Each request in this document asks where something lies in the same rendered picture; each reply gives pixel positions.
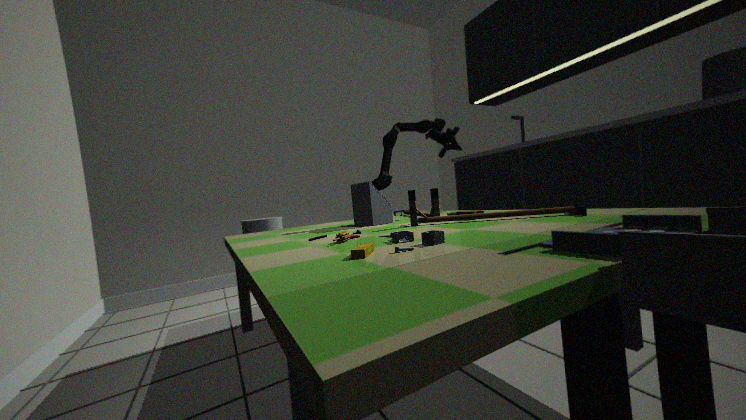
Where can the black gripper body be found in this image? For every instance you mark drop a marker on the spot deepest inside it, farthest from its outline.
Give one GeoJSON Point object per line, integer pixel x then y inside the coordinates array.
{"type": "Point", "coordinates": [443, 150]}

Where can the yellow rectangular block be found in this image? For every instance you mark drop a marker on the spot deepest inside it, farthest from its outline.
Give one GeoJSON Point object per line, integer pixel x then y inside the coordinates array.
{"type": "Point", "coordinates": [362, 250]}

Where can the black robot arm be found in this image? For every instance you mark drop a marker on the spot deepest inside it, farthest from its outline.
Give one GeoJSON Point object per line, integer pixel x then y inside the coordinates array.
{"type": "Point", "coordinates": [389, 140]}

